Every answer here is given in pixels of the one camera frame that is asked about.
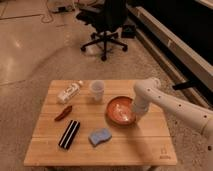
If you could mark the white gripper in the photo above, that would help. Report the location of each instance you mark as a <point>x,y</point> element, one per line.
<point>139,110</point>

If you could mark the orange ceramic bowl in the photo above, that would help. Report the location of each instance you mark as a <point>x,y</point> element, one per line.
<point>118,111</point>

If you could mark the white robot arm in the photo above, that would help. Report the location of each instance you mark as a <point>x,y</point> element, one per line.
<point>147,92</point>

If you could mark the clear plastic cup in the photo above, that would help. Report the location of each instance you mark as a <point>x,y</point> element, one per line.
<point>96,88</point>

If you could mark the blue sponge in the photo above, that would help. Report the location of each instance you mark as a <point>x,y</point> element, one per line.
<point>99,136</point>

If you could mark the wooden table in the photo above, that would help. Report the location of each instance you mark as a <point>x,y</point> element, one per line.
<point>147,142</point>

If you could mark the white plastic bottle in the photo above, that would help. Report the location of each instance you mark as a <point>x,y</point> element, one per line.
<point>65,95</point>

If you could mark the brown sausage toy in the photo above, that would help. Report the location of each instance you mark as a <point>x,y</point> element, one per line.
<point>64,113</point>

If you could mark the black box on floor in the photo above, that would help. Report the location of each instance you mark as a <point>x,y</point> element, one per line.
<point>128,31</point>

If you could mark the black office chair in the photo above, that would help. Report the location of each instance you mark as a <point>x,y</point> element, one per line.
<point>106,18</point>

